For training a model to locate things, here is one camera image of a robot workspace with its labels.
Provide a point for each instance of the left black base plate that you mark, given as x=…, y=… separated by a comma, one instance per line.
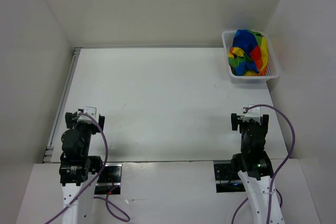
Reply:
x=109, y=182

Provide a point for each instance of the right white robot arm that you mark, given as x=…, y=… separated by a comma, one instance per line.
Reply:
x=253, y=166

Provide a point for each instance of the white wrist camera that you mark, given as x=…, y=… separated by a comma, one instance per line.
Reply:
x=86, y=115
x=252, y=112

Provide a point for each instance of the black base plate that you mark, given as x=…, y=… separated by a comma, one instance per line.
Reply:
x=227, y=180
x=109, y=182

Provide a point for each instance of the rainbow striped shorts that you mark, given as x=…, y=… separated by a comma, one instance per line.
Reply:
x=248, y=55

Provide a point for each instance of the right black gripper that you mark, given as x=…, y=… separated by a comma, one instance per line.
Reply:
x=234, y=119

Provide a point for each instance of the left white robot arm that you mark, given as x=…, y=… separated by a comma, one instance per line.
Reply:
x=78, y=170

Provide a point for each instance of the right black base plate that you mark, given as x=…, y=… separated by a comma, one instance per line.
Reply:
x=227, y=180

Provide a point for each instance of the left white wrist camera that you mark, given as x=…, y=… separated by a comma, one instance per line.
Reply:
x=86, y=115

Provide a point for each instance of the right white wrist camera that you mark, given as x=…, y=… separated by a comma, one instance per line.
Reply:
x=252, y=112

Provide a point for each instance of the white plastic basket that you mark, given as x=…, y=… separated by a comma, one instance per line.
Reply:
x=272, y=72

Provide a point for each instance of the aluminium table edge rail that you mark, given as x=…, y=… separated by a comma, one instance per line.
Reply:
x=49, y=148

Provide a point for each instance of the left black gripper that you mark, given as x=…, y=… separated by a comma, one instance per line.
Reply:
x=70, y=117

